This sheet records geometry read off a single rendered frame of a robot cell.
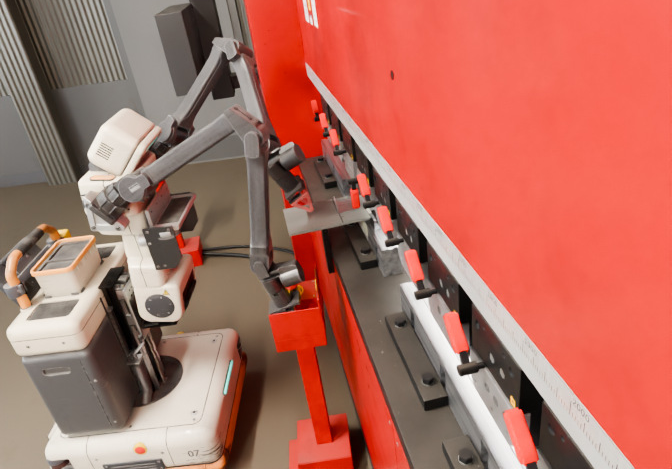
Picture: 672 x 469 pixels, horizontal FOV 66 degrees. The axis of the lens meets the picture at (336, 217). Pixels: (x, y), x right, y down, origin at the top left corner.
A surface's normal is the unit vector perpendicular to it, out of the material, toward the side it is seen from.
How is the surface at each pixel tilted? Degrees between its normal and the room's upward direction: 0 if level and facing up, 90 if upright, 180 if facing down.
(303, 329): 90
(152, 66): 90
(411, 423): 0
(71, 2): 90
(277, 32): 90
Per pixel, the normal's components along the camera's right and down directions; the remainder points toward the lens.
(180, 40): 0.14, 0.45
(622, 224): -0.97, 0.21
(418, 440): -0.13, -0.87
